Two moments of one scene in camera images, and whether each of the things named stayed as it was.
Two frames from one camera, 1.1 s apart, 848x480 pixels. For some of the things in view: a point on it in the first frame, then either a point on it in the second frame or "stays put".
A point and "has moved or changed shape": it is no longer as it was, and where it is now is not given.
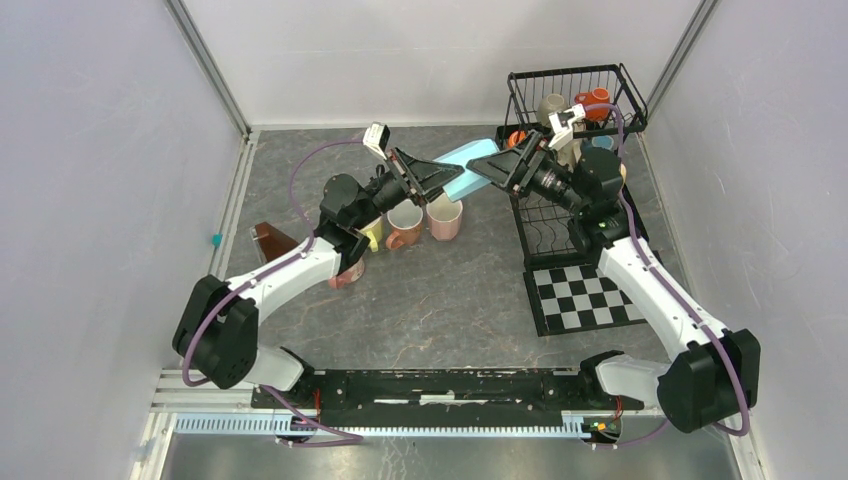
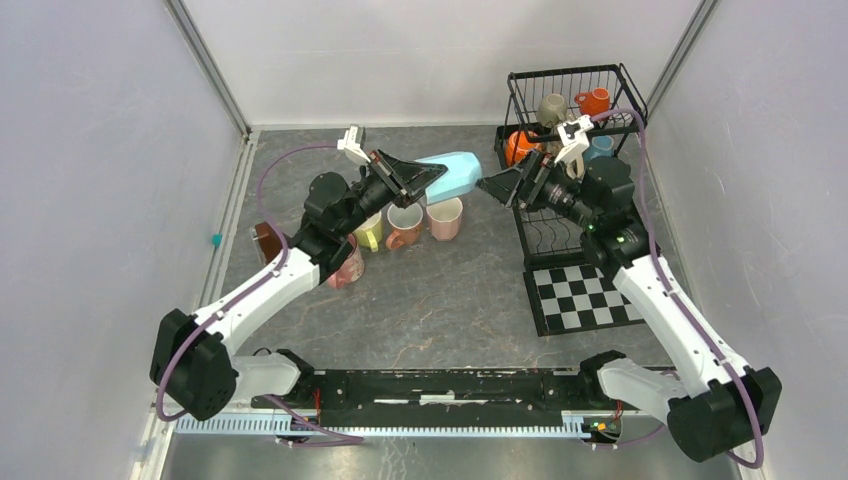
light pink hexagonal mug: (443, 217) stays put
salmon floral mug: (404, 224) stays put
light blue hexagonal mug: (468, 182) has moved or changed shape
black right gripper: (514, 169) -> (541, 172)
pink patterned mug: (348, 275) stays put
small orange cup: (598, 95) stays put
